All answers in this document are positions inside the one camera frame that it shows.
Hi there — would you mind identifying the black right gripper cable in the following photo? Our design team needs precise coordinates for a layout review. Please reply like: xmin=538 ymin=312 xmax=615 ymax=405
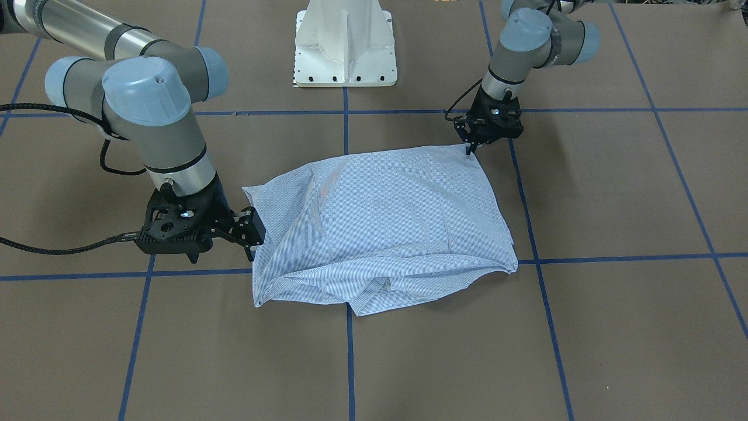
xmin=0 ymin=103 xmax=148 ymax=257

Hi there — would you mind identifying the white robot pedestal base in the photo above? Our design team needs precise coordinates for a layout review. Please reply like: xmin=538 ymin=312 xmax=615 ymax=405
xmin=293 ymin=1 xmax=399 ymax=88

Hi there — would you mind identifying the light blue striped shirt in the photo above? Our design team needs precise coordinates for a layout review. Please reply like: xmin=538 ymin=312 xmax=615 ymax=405
xmin=244 ymin=146 xmax=518 ymax=316

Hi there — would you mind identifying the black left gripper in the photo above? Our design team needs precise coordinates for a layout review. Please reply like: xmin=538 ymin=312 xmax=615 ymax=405
xmin=453 ymin=87 xmax=524 ymax=156

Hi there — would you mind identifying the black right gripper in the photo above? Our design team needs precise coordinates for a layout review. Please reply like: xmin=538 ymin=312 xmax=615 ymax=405
xmin=134 ymin=175 xmax=265 ymax=263

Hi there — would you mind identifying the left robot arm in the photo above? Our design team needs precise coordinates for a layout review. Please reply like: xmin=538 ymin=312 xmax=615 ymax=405
xmin=444 ymin=1 xmax=601 ymax=156

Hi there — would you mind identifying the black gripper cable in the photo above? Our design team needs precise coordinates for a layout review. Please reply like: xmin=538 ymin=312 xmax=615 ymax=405
xmin=444 ymin=76 xmax=486 ymax=123
xmin=0 ymin=103 xmax=148 ymax=257

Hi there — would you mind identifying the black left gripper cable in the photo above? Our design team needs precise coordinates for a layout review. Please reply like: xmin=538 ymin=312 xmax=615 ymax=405
xmin=444 ymin=76 xmax=486 ymax=123

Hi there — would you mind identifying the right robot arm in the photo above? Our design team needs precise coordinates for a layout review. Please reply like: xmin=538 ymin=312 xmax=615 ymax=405
xmin=2 ymin=1 xmax=265 ymax=262

